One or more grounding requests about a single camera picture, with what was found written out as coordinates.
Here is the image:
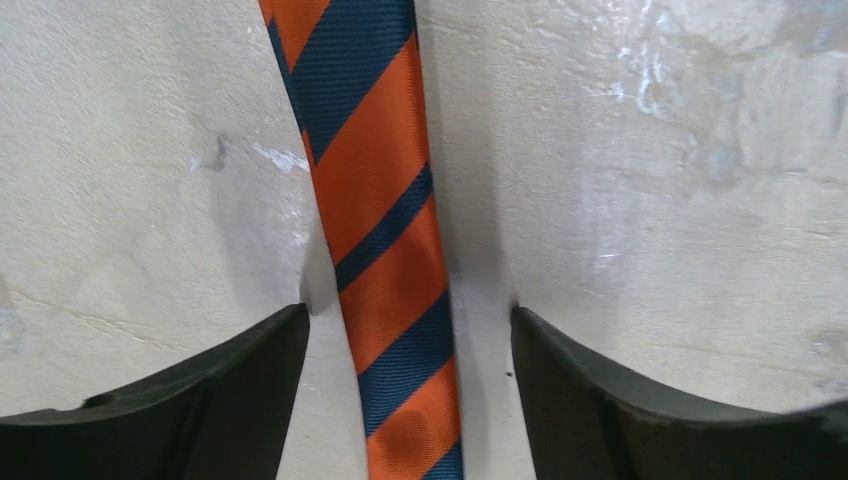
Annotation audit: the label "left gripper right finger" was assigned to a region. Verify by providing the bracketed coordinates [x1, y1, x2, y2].
[511, 306, 847, 480]

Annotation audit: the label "orange navy striped tie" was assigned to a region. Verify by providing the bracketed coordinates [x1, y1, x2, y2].
[260, 0, 464, 479]

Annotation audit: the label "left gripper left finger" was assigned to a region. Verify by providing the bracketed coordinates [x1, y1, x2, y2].
[1, 304, 310, 479]

